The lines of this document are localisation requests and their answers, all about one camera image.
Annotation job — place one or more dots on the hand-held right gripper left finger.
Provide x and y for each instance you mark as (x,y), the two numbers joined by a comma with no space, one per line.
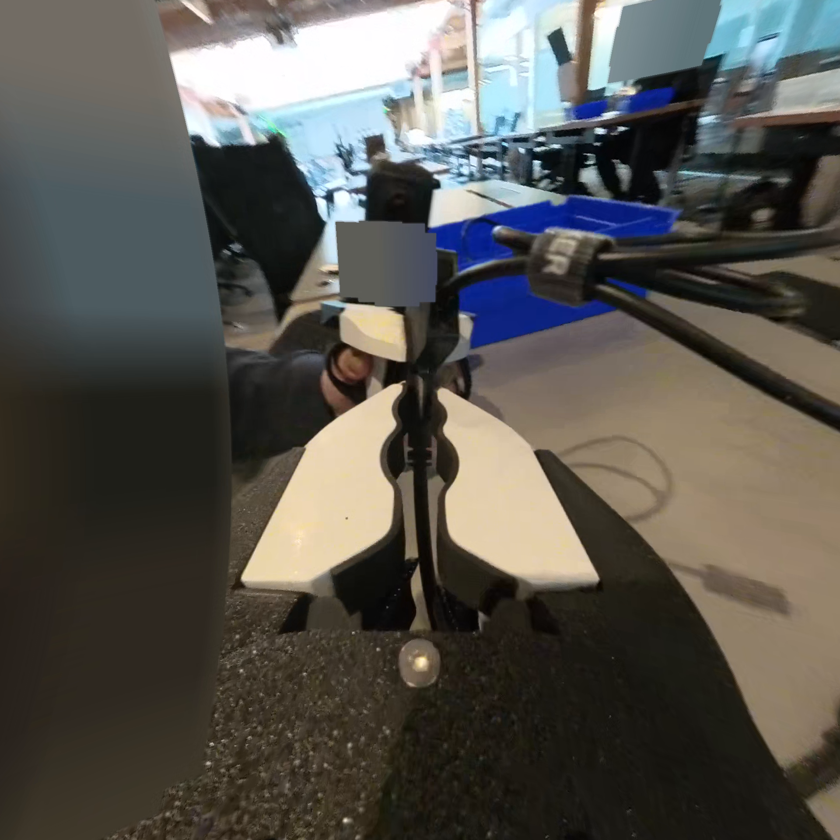
(315,512)

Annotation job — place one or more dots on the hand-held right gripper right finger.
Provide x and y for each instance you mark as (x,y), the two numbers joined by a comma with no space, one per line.
(518,512)

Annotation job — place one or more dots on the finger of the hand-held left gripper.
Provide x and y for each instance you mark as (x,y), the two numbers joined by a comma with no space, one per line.
(374,331)
(464,334)

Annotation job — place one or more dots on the blue plastic bin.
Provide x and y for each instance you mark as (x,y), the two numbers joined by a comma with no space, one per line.
(512,315)
(589,110)
(646,100)

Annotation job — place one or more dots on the grey usb hub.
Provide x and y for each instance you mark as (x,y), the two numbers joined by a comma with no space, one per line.
(748,590)

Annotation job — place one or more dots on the person's left hand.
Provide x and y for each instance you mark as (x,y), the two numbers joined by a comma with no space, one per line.
(354,364)

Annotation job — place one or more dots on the row of office desks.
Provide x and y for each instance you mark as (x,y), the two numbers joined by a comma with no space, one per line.
(485,141)

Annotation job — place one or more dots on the dark cloth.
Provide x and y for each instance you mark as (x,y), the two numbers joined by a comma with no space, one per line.
(262,216)

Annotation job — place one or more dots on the wooden office desk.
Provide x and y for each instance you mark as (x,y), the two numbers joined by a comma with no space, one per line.
(689,105)
(787,119)

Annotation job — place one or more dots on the black desk mat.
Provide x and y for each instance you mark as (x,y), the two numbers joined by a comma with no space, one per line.
(823,315)

